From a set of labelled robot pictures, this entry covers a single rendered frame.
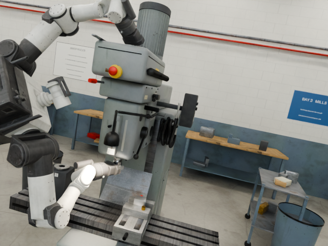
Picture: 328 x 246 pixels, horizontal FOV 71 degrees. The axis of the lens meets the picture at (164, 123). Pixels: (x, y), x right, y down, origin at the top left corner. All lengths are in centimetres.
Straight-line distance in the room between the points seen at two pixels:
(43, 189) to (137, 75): 59
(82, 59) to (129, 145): 516
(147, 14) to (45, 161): 99
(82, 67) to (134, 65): 523
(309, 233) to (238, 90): 333
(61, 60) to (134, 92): 549
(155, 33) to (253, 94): 427
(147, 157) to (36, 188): 91
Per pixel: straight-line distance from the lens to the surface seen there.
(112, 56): 111
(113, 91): 120
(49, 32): 123
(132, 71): 107
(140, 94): 115
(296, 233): 309
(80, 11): 122
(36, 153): 96
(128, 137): 123
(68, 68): 647
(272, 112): 564
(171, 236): 142
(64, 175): 153
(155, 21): 149
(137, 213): 136
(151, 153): 170
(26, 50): 120
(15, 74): 104
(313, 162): 609
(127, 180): 176
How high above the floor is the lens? 173
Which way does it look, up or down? 8 degrees down
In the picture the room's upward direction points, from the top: 11 degrees clockwise
